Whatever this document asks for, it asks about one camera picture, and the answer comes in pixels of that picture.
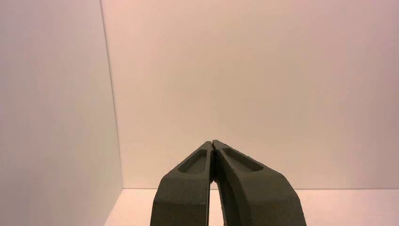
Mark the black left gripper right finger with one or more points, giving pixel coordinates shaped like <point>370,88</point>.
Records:
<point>258,199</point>

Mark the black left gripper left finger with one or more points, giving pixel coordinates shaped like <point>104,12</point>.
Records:
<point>184,196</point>

